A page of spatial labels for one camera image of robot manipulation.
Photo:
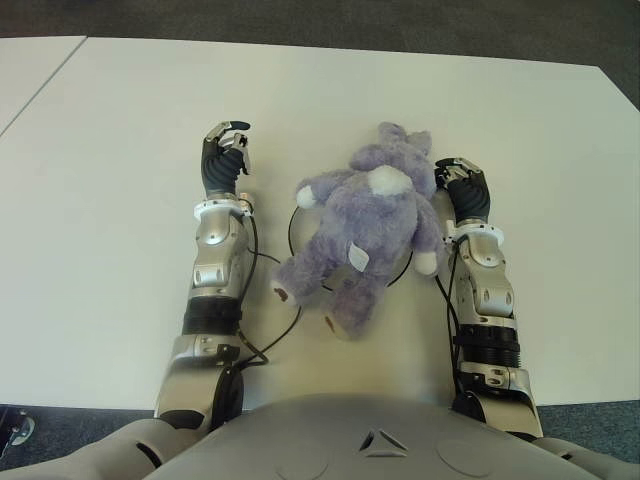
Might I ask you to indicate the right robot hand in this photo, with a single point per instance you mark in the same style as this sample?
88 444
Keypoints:
467 192

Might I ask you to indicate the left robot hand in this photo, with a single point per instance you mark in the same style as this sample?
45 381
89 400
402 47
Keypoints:
220 167

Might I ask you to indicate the purple plush doll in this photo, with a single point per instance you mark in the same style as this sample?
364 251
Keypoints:
365 235

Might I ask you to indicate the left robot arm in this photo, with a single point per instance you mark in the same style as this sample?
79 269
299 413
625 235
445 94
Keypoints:
215 265

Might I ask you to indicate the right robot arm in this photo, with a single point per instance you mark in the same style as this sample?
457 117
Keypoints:
487 300

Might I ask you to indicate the white plate with black rim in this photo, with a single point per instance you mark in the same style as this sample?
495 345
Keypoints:
294 235

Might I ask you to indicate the grey robot torso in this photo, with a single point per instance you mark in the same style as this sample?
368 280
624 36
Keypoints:
350 440

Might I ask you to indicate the chair caster base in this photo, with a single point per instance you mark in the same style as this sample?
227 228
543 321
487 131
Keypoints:
17 427

